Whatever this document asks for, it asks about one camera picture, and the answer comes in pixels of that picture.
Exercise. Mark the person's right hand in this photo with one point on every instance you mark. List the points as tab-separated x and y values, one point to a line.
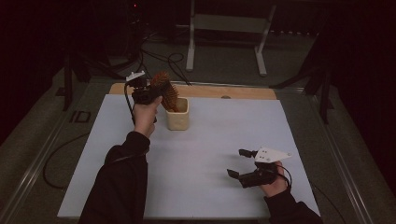
275	186

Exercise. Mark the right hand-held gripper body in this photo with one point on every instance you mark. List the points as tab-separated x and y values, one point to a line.
264	168

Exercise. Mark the white table mat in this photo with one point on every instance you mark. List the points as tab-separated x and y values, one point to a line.
202	149

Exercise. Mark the person's left hand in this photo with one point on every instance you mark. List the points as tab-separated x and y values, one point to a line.
144	116

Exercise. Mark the white metal stand frame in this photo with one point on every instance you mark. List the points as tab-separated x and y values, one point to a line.
229	23

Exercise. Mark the black stand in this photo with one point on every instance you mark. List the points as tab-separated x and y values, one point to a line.
323	90
68	84

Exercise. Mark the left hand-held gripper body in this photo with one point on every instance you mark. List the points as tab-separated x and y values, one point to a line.
144	93

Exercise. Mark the cream square container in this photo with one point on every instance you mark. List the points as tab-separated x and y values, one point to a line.
178	118

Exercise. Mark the wooden paddle hairbrush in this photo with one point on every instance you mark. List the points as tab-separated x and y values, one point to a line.
166	90

